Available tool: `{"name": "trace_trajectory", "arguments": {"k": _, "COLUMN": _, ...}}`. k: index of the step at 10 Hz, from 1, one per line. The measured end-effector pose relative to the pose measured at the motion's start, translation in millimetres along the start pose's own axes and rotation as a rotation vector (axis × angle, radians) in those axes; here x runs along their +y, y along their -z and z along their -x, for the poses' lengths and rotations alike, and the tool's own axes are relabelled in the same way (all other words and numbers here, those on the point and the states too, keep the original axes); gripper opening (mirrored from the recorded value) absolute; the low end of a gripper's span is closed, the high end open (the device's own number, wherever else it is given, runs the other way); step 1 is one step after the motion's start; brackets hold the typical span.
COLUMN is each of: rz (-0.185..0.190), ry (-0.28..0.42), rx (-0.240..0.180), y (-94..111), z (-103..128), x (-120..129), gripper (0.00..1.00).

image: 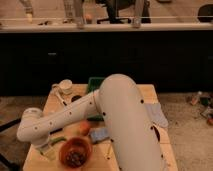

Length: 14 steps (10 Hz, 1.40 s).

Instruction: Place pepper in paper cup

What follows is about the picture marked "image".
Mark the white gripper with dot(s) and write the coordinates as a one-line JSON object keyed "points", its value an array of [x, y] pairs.
{"points": [[47, 151]]}

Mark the green pepper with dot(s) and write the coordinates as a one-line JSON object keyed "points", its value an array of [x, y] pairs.
{"points": [[57, 140]]}

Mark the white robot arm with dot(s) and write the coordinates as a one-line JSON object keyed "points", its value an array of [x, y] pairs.
{"points": [[128, 123]]}

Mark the white paper cup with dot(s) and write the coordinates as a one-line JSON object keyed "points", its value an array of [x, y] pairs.
{"points": [[66, 86]]}

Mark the orange bowl with beads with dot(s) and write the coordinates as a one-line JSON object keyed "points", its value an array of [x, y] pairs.
{"points": [[75, 153]]}

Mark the blue sponge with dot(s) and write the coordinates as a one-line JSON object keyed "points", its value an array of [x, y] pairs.
{"points": [[98, 135]]}

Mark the black white marker pen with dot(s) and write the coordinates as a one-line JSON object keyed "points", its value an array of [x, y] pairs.
{"points": [[62, 101]]}

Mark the green plastic tray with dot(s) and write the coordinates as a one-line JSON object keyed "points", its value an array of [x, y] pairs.
{"points": [[93, 84]]}

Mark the light blue cloth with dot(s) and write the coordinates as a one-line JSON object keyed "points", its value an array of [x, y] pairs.
{"points": [[156, 114]]}

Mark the black office chair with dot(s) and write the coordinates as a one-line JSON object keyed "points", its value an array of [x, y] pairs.
{"points": [[114, 6]]}

